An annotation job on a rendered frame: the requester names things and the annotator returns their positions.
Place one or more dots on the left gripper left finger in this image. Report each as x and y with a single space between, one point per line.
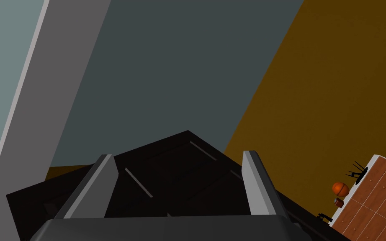
91 194

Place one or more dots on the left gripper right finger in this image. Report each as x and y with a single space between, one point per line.
258 187

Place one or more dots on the wooden dresser with white top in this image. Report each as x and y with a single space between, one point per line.
375 204

